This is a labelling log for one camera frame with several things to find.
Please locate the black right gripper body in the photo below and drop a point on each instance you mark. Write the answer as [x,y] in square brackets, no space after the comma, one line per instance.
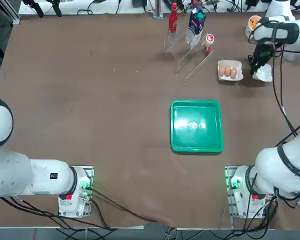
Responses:
[263,53]

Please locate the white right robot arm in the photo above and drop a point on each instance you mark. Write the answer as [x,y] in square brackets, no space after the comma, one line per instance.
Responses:
[285,30]

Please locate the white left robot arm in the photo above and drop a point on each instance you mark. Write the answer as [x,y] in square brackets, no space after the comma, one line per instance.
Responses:
[45,177]

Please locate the white egg box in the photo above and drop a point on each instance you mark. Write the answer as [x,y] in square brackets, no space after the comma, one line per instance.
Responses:
[236,65]

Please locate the brown egg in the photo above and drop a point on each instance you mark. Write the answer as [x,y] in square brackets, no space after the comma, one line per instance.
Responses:
[233,72]
[228,71]
[222,70]

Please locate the black box device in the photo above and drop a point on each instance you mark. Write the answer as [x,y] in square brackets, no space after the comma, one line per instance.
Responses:
[139,2]

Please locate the white cup of orange snacks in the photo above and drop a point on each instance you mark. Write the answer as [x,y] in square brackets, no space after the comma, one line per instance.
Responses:
[250,31]

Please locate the clear plastic cup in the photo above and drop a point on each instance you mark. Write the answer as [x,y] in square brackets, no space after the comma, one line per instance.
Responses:
[290,55]

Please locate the white bottle with red cap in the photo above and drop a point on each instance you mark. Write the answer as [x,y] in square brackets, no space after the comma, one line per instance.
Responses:
[209,38]

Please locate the clear acrylic stepped shelf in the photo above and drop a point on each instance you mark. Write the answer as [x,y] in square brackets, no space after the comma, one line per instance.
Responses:
[190,53]

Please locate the blue carton with green cap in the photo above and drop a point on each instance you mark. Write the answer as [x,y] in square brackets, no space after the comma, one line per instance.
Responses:
[196,25]

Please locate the green plastic tray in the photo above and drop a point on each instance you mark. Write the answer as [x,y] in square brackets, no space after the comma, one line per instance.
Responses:
[197,126]

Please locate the tall slim red bottle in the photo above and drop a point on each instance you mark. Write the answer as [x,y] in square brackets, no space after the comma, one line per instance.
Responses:
[173,20]

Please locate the aluminium frame rail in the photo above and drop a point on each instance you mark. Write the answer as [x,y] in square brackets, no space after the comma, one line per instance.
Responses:
[13,15]

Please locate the aluminium camera post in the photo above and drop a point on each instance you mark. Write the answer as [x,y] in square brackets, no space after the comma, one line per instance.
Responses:
[157,8]

